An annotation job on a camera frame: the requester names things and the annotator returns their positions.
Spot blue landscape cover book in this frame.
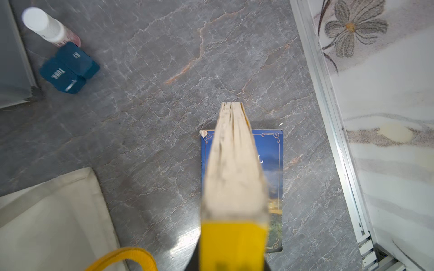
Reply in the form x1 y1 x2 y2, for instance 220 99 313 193
199 129 284 254

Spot yellow cover book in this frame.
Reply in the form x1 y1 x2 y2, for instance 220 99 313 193
198 102 269 271

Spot white canvas bag yellow handles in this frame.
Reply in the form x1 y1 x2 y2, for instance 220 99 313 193
1 168 157 271

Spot blue pill organizer box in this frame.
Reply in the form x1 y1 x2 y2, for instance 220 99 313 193
39 42 100 94

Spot silver aluminium case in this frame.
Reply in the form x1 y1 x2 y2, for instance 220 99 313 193
1 0 38 108

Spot white cap small bottle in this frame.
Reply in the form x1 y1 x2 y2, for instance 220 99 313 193
21 7 81 47

